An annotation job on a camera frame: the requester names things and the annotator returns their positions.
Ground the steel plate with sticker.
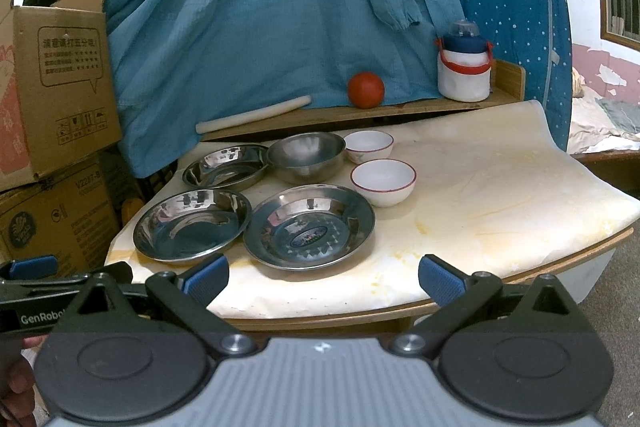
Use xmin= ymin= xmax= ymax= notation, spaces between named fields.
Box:
xmin=243 ymin=184 xmax=375 ymax=272

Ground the cardboard box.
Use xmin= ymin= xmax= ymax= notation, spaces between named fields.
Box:
xmin=1 ymin=0 xmax=122 ymax=190
xmin=1 ymin=155 xmax=120 ymax=277

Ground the upper cardboard box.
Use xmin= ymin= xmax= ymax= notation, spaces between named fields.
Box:
xmin=1 ymin=0 xmax=122 ymax=190

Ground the person's left hand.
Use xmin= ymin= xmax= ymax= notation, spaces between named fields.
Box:
xmin=1 ymin=335 xmax=47 ymax=426

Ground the white bowl red rim front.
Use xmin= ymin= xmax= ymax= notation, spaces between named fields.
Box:
xmin=350 ymin=158 xmax=418 ymax=208

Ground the bed with crumpled bedding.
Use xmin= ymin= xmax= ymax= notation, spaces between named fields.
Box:
xmin=567 ymin=67 xmax=639 ymax=155

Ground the lower cardboard box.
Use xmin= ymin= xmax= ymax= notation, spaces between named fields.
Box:
xmin=1 ymin=155 xmax=120 ymax=277

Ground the white bowl red rim back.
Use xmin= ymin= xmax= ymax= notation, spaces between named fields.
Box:
xmin=344 ymin=130 xmax=395 ymax=165

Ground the blue cloth drape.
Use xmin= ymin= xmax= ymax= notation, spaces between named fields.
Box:
xmin=104 ymin=0 xmax=463 ymax=178

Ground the wooden shelf board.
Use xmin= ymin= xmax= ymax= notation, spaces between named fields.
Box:
xmin=201 ymin=58 xmax=526 ymax=141

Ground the white bowl red rim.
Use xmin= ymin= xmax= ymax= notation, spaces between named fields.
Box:
xmin=344 ymin=130 xmax=395 ymax=165
xmin=350 ymin=158 xmax=418 ymax=208

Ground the white blue water bottle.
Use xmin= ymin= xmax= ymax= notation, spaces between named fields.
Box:
xmin=436 ymin=20 xmax=494 ymax=103

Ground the red tomato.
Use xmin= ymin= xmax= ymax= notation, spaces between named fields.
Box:
xmin=347 ymin=72 xmax=385 ymax=109

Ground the deep steel bowl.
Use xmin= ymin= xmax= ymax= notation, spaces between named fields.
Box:
xmin=267 ymin=132 xmax=346 ymax=185

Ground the white foam rod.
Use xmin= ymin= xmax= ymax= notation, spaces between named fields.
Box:
xmin=195 ymin=95 xmax=312 ymax=135

